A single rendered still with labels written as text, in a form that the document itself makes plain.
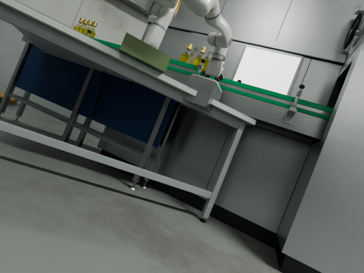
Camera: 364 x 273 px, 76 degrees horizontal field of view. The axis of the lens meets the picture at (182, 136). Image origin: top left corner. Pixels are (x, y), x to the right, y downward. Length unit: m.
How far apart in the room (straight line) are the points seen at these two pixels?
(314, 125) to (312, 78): 0.43
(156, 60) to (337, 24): 1.35
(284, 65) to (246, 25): 0.47
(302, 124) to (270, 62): 0.57
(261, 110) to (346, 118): 0.46
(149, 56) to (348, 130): 1.09
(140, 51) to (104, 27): 3.57
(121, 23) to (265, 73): 3.50
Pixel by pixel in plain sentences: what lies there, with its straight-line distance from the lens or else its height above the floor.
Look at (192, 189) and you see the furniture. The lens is 1.51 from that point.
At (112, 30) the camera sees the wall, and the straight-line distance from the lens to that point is 4.84.
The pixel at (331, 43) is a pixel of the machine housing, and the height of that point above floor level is 1.47.
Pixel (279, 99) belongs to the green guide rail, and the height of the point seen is 0.92.
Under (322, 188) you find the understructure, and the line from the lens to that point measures 1.41.
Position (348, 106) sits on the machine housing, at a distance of 1.49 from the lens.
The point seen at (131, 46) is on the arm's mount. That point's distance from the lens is 1.29.
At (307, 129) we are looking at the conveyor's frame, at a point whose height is 0.79.
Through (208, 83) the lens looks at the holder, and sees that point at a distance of 1.39.
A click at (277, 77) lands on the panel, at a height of 1.13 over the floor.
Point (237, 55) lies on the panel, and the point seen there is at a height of 1.22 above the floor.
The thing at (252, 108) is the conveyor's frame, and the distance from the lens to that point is 1.60.
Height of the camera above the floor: 0.44
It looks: 1 degrees up
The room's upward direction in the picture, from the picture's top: 22 degrees clockwise
